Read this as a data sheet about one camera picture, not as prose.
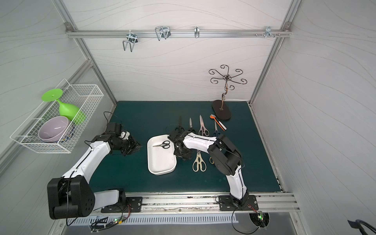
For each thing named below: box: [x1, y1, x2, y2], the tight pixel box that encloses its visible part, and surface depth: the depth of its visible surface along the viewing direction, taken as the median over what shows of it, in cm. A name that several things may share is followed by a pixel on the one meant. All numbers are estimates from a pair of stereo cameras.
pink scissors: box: [198, 114, 210, 137], surface depth 107 cm
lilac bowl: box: [38, 116, 71, 143], surface depth 61 cm
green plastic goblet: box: [41, 88, 87, 125], surface depth 64 cm
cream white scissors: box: [192, 152, 207, 173], surface depth 90 cm
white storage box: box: [146, 134, 177, 176], surface depth 93 cm
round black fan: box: [248, 211, 270, 231], surface depth 73 cm
